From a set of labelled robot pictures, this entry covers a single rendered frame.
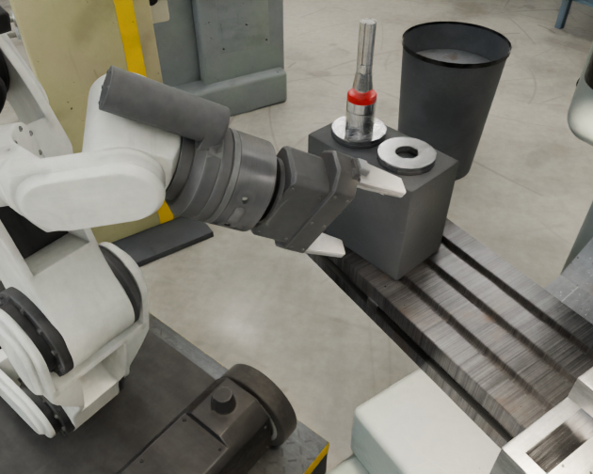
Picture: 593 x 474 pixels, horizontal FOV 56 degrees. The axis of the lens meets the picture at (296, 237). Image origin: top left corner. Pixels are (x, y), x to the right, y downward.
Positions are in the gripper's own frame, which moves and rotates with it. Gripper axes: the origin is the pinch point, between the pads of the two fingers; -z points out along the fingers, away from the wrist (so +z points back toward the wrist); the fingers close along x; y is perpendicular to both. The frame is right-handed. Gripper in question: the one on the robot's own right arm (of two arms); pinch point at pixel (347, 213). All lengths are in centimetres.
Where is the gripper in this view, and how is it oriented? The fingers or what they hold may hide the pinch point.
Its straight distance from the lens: 57.9
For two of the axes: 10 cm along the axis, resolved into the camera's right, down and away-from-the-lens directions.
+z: -8.4, -2.2, -4.9
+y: -1.5, -7.8, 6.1
